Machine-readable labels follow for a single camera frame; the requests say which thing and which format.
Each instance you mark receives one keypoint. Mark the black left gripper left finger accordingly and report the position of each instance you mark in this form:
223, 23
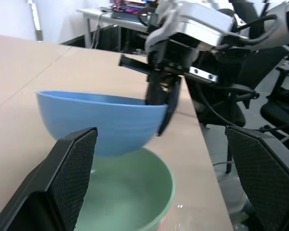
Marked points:
62, 173

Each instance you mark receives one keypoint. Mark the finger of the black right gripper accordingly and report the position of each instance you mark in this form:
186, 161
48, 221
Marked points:
174, 103
155, 91

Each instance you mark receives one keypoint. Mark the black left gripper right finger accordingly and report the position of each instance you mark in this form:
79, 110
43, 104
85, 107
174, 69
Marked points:
265, 178

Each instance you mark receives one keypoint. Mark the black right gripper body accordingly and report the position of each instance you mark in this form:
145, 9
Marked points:
173, 57

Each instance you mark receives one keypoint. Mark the blue plastic bowl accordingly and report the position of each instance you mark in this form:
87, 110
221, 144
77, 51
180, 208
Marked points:
98, 120

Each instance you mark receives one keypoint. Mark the stack of colourful books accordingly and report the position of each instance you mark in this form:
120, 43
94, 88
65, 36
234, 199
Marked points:
132, 7

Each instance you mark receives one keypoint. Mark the green plastic bowl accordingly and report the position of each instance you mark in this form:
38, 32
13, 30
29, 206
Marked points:
127, 192

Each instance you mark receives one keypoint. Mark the black office chair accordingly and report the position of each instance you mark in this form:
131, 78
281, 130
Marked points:
281, 108
221, 72

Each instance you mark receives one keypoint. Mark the grey office desk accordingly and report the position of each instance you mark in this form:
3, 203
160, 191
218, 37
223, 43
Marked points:
115, 20

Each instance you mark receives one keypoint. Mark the white pole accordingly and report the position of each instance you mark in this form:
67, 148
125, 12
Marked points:
36, 16

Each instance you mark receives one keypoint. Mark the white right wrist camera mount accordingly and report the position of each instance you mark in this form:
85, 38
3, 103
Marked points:
153, 36

